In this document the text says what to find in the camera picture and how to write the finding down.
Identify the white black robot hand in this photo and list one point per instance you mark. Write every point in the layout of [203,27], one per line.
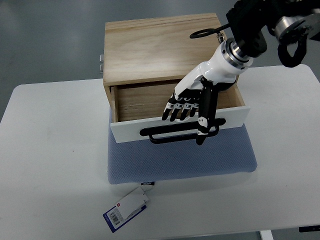
[199,89]

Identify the black drawer handle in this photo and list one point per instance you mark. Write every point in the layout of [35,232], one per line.
[180,127]

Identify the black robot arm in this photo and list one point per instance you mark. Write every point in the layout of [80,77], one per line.
[291,22]

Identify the wooden drawer cabinet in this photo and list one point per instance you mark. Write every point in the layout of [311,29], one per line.
[144,59]

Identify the blue mesh cushion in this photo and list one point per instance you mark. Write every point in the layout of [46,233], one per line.
[133,158]

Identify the white blue product tag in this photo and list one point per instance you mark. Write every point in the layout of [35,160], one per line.
[126,209]

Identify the white table leg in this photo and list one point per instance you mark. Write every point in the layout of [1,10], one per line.
[266,235]

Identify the black table control panel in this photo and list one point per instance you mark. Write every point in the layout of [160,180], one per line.
[306,229]

